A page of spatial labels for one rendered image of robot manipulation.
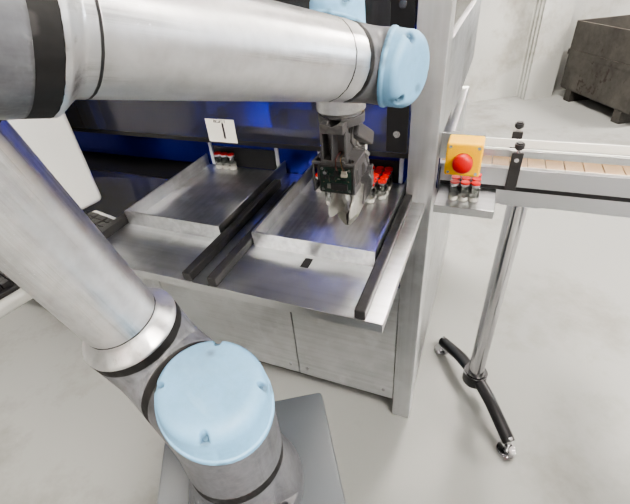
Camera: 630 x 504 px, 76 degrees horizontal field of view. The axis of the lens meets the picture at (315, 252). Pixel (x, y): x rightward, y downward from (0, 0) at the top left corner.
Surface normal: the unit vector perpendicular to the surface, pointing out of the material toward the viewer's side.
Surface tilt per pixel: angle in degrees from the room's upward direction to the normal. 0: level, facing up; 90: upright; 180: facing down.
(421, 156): 90
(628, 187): 90
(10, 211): 90
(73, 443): 0
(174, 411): 8
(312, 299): 0
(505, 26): 90
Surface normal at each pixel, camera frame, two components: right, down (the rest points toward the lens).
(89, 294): 0.65, 0.44
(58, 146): 0.84, 0.27
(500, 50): 0.18, 0.57
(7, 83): 0.46, 0.84
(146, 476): -0.07, -0.80
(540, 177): -0.36, 0.58
